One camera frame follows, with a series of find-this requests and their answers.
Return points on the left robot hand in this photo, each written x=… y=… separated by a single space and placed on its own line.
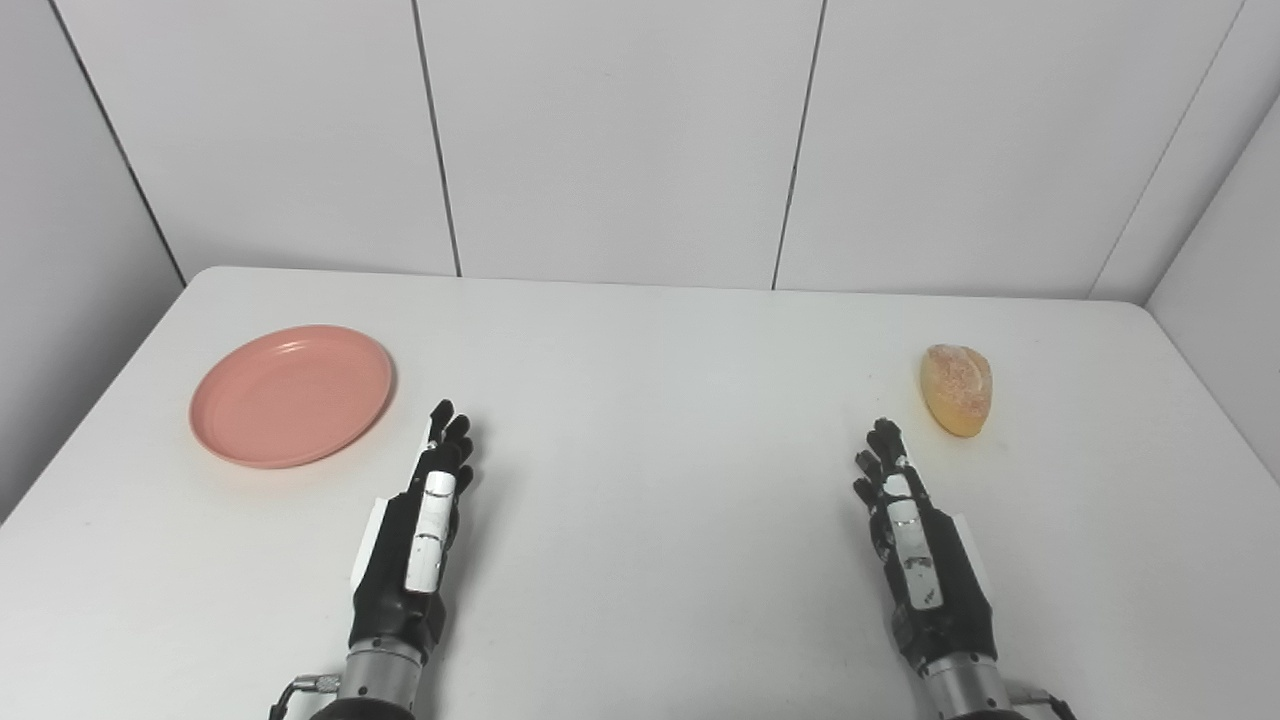
x=405 y=580

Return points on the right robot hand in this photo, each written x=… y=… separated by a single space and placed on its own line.
x=935 y=585

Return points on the bread roll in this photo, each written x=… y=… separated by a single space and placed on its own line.
x=958 y=388

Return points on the pink round plate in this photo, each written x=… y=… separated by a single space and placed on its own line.
x=291 y=395

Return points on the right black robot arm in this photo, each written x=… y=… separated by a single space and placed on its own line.
x=968 y=690

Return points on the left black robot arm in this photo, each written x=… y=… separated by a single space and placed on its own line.
x=378 y=685

